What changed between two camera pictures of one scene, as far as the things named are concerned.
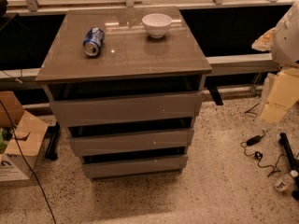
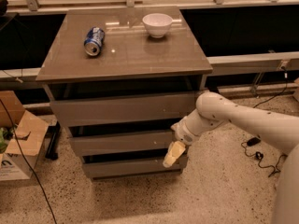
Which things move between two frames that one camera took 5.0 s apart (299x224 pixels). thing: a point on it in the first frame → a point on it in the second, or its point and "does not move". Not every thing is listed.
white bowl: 157,24 does not move
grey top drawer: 166,109 does not move
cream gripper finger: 282,93 → 186,131
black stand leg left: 51,142 does not move
